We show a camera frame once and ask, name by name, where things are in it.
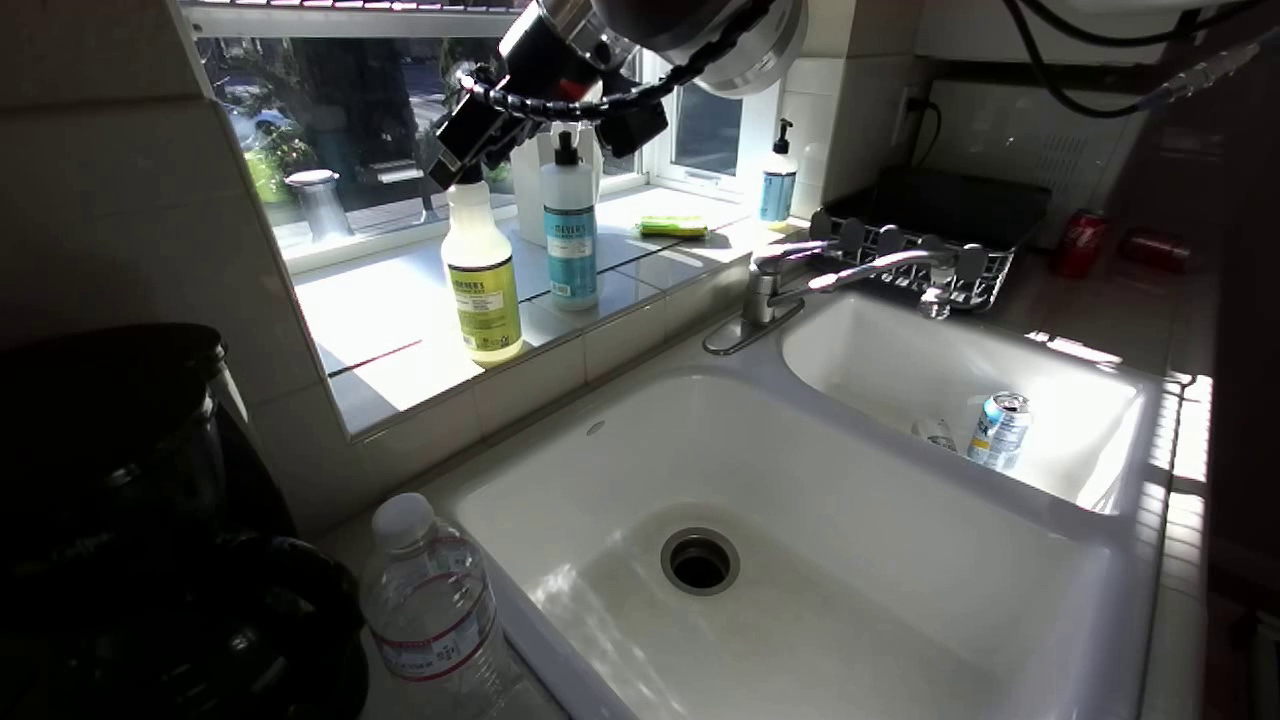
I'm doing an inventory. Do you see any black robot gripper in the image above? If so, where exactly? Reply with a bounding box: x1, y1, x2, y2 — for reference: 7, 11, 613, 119
419, 6, 667, 187

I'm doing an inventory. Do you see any yellow label spray bottle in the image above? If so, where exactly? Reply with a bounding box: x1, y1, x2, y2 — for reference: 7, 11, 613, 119
441, 168, 524, 367

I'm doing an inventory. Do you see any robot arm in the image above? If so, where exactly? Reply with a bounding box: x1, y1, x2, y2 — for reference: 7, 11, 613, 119
424, 0, 810, 187

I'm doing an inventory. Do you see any blue label soap bottle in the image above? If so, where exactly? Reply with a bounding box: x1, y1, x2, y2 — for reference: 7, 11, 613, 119
546, 131, 597, 312

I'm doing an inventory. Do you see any clear plastic water bottle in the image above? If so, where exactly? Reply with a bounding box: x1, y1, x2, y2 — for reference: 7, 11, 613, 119
361, 493, 498, 689

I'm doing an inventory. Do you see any crushed bottle in sink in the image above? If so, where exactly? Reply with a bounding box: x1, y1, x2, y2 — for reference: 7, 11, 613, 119
967, 390, 1034, 471

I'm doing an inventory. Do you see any green sponge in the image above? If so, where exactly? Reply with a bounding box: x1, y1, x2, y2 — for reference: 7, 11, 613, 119
636, 218, 708, 244

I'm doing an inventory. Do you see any small blue soap dispenser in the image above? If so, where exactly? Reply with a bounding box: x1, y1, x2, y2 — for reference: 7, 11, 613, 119
759, 119, 797, 221

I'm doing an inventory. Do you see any chrome kitchen faucet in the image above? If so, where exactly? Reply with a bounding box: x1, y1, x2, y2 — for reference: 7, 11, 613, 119
703, 242, 985, 355

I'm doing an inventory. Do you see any black dish rack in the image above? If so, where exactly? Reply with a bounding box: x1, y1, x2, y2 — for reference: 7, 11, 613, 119
811, 168, 1051, 312

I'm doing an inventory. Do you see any left basin drain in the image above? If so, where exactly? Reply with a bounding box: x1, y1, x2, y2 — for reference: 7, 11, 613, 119
661, 530, 739, 598

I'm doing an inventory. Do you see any white double basin sink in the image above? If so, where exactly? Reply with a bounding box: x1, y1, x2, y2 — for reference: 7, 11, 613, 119
444, 295, 1163, 720

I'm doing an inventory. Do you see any red object on counter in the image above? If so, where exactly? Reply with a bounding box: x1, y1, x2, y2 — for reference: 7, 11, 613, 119
1056, 212, 1107, 281

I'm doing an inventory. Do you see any black coffee maker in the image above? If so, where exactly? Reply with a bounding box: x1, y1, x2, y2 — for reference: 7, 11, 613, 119
0, 323, 370, 720

